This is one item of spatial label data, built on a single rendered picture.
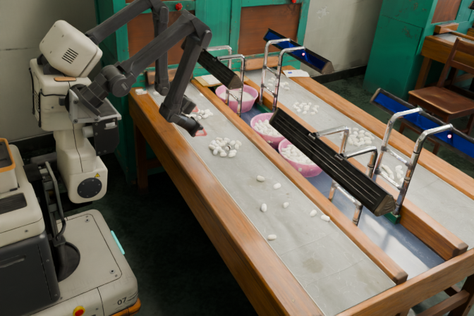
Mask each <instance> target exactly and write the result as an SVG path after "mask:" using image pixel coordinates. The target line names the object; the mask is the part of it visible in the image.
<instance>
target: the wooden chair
mask: <svg viewBox="0 0 474 316"><path fill-rule="evenodd" d="M456 51H461V52H463V53H466V54H469V55H471V56H474V44H472V43H470V42H466V41H463V40H461V38H460V37H457V38H456V41H455V42H454V45H453V47H452V50H451V52H450V55H449V57H448V59H447V61H446V63H445V66H444V68H443V70H442V73H441V75H440V78H439V81H438V83H437V86H436V87H435V86H432V87H426V88H423V89H419V90H412V91H409V92H408V94H409V95H410V97H409V100H408V103H409V104H411V105H414V103H415V104H417V105H419V106H421V107H423V108H425V109H427V110H425V112H426V113H428V114H429V115H431V116H433V117H435V118H437V117H436V116H434V114H436V115H438V116H440V117H442V118H443V120H441V119H439V118H437V119H439V120H440V121H443V122H445V123H447V124H449V122H450V120H451V119H455V118H458V117H462V116H466V115H469V114H470V118H469V120H468V124H467V126H466V128H465V129H463V130H459V129H458V128H456V129H457V130H459V131H461V132H463V133H465V134H466V135H469V136H470V133H471V131H472V128H473V125H474V102H473V101H471V100H469V99H467V98H465V97H462V96H460V95H458V94H456V93H455V92H452V91H450V90H448V89H446V88H444V87H443V84H444V81H445V79H446V76H447V73H448V71H449V68H450V66H452V67H454V68H457V69H460V70H462V71H465V72H467V73H470V74H472V75H474V68H472V67H470V66H467V65H465V64H462V63H459V62H457V61H453V60H454V57H455V54H456ZM405 127H407V128H409V129H410V130H412V131H414V132H415V133H417V134H418V135H420V134H421V132H419V131H417V130H416V129H414V128H412V127H410V126H409V125H407V124H405V123H404V122H401V126H400V129H399V133H400V134H403V131H404V128H405ZM427 140H429V141H430V142H432V143H434V144H435V145H434V149H433V151H432V153H433V154H434V155H437V152H438V150H439V147H440V145H441V144H439V143H438V142H436V141H434V140H433V139H431V138H429V137H427Z"/></svg>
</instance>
